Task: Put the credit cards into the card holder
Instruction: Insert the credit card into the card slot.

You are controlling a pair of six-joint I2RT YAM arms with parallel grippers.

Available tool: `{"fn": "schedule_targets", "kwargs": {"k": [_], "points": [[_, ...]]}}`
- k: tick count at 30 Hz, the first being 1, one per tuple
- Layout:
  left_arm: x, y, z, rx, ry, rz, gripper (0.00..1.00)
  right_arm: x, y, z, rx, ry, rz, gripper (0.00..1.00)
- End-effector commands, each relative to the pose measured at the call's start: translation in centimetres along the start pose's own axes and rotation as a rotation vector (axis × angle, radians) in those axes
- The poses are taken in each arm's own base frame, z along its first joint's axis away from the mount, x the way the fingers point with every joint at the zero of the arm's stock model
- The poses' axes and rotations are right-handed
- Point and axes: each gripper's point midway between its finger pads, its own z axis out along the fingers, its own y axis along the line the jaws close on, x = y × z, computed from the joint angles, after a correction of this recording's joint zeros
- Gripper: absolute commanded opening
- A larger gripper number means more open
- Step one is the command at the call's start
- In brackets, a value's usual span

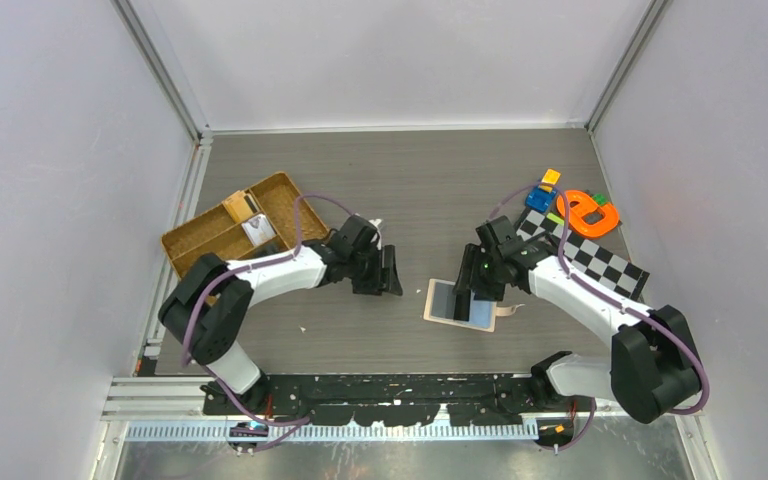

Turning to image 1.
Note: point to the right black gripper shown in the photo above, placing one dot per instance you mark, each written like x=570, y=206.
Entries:
x=468, y=277

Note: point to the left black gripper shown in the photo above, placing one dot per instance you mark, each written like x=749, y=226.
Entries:
x=384, y=276

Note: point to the beige card holder wallet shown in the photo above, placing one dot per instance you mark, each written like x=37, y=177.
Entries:
x=471, y=313

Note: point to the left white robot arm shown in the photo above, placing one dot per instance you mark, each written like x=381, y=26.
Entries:
x=206, y=309

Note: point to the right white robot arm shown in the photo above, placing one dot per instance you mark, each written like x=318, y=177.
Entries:
x=653, y=366

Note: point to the white credit card in tray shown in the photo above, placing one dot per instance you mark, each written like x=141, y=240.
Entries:
x=258, y=229

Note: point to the gold credit card in tray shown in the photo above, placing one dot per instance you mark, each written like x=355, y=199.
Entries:
x=241, y=206

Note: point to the lime green stick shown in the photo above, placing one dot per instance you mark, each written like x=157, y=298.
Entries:
x=555, y=218

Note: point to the blue toy block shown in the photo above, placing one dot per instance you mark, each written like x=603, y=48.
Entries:
x=540, y=199

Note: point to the black white checkerboard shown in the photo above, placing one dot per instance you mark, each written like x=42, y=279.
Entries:
x=613, y=271

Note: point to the woven wicker tray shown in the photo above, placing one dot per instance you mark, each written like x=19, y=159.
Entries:
x=215, y=232

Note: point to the orange plastic letter toy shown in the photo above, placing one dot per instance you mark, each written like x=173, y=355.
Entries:
x=585, y=217

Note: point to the yellow toy block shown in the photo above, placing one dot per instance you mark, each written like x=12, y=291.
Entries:
x=550, y=180

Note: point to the green toy block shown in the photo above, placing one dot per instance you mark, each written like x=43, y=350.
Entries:
x=600, y=199

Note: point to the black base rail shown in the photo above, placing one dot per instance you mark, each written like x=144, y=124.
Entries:
x=394, y=400

